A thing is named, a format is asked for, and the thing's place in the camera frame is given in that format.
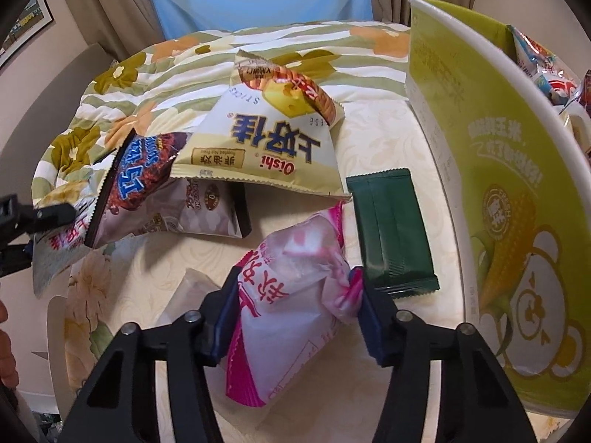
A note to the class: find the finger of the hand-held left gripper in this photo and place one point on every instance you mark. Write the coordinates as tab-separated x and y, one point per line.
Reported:
16	258
41	217

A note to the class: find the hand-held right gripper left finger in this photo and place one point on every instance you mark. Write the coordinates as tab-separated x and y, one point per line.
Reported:
217	327

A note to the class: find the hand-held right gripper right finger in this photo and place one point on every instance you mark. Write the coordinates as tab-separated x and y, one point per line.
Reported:
371	327

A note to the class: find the white red snack packet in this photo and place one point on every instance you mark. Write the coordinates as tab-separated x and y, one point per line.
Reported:
55	254

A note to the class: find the pink white snack packet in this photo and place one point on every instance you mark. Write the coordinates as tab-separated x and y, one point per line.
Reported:
286	295

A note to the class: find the green cardboard box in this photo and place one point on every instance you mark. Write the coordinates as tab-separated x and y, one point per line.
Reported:
461	124

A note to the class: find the blue white snack packet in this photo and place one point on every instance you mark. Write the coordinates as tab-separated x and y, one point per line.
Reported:
540	62

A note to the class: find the person's left hand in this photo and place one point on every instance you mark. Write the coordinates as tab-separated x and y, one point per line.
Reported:
5	350

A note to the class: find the white floral bed table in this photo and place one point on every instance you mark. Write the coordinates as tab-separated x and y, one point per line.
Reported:
415	332

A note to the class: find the white translucent packet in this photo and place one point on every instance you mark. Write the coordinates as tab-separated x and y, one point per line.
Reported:
184	295

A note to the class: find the dark green packet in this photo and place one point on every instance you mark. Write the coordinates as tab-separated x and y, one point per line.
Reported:
392	230

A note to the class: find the brown purple snack packet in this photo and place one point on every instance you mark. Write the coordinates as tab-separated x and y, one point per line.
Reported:
152	203

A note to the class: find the grey headboard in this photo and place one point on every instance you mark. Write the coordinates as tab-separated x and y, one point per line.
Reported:
46	101

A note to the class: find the cream cheese stick packet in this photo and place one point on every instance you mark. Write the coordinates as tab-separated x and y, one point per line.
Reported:
268	147

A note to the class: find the floral striped blanket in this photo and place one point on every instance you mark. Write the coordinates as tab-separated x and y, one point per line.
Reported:
161	69

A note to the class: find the wall poster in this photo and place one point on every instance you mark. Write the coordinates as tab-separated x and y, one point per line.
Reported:
27	23

